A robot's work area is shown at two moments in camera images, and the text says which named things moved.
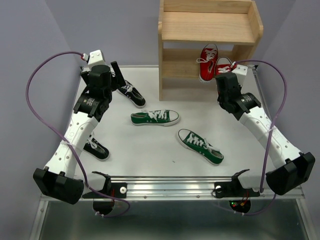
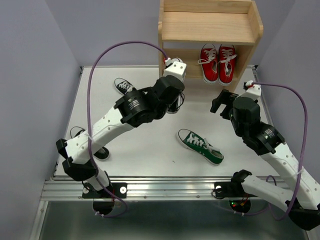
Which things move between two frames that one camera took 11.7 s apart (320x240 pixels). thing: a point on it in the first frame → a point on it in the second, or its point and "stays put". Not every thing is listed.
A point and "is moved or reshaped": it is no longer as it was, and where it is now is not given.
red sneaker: [208, 56] stays put
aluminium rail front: [195, 188] stays put
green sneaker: [155, 117] → [181, 100]
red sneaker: [223, 65] is moved or reshaped
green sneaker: [200, 146] stays put
